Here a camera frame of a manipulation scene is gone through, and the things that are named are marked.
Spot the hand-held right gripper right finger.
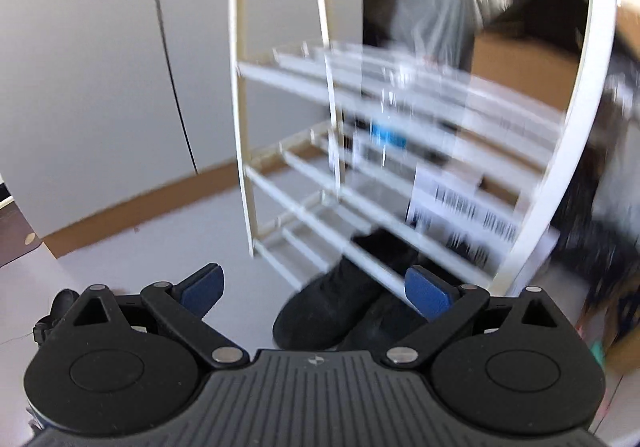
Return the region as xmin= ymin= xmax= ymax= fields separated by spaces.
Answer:
xmin=382 ymin=266 xmax=573 ymax=370

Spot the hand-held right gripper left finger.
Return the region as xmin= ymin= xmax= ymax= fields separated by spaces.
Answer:
xmin=70 ymin=263 xmax=251 ymax=369

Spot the black lace-up sneaker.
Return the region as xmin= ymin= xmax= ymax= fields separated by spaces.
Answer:
xmin=272 ymin=232 xmax=401 ymax=350
xmin=340 ymin=292 xmax=436 ymax=353

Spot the white shoe rack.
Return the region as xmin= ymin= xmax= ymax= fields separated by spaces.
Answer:
xmin=227 ymin=0 xmax=618 ymax=298

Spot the white printed carton box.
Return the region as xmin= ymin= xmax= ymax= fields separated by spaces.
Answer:
xmin=404 ymin=162 xmax=561 ymax=273

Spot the clear plastic water bottle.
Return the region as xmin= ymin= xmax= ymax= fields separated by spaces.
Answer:
xmin=367 ymin=77 xmax=408 ymax=152

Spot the brown cardboard box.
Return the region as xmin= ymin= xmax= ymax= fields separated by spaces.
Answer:
xmin=470 ymin=29 xmax=583 ymax=115

